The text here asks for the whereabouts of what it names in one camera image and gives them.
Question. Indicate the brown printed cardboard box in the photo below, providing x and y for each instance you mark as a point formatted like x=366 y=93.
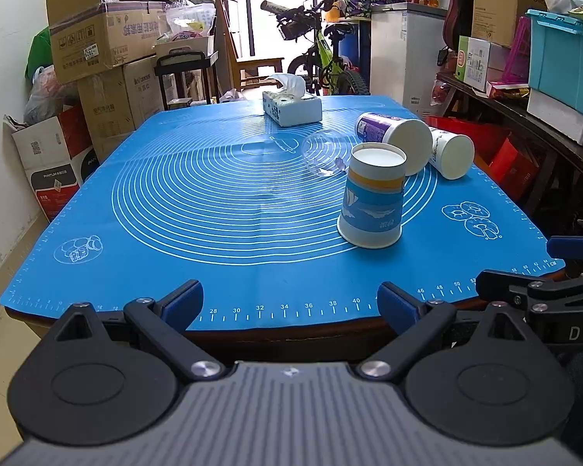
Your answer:
x=116 y=102

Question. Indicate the green bag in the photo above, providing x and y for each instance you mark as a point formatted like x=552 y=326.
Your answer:
x=39 y=53

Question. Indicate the teal plastic storage bin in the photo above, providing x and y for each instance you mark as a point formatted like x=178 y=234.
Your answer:
x=563 y=63

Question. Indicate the white red printer box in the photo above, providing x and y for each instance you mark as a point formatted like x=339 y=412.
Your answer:
x=53 y=160

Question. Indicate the dark wooden side table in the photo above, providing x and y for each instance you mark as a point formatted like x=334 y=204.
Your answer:
x=529 y=116

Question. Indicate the green white carton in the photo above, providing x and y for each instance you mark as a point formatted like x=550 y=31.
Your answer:
x=478 y=63

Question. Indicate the blue white tissue box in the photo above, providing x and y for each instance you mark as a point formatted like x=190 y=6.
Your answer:
x=291 y=107

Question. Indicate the blue paper cup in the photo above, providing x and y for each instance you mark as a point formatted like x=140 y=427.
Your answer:
x=371 y=199

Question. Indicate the black trolley cart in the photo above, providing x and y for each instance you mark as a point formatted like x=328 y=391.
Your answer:
x=182 y=65

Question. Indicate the dark red guitar bag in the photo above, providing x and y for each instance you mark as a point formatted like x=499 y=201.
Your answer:
x=459 y=5

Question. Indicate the white green paper cup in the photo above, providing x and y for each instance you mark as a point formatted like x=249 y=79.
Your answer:
x=452 y=155

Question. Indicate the blue barrel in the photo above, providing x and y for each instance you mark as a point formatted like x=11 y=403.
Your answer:
x=348 y=51

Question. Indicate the green black bicycle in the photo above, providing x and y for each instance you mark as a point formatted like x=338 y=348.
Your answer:
x=320 y=53

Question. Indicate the white foam box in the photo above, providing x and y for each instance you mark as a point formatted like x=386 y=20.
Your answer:
x=558 y=114

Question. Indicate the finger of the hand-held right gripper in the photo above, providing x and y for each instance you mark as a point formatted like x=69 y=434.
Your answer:
x=571 y=247
x=507 y=286

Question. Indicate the large open cardboard box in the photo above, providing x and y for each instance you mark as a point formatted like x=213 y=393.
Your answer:
x=92 y=39

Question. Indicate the purple paper cup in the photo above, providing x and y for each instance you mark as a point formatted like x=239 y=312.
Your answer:
x=398 y=138

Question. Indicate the clear plastic cup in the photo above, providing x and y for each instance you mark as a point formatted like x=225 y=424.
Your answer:
x=323 y=153

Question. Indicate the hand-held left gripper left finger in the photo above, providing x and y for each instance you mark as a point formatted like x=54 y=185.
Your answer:
x=182 y=303

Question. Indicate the clear plastic bag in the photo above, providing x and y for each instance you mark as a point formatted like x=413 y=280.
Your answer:
x=189 y=19

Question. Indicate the blue silicone baking mat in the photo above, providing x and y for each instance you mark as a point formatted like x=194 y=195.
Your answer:
x=199 y=233

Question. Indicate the tall brown cardboard box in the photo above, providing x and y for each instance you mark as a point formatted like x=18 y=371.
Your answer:
x=500 y=0

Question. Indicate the red white plastic bag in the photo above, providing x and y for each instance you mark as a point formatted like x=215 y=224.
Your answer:
x=46 y=94

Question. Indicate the red gift bags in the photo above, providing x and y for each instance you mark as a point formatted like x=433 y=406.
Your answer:
x=495 y=155

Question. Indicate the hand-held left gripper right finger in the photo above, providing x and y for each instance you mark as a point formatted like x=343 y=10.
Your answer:
x=393 y=303

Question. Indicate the wooden chair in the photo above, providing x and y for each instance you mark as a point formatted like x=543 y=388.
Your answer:
x=252 y=65

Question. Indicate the white chest freezer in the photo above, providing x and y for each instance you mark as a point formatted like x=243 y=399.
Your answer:
x=403 y=58

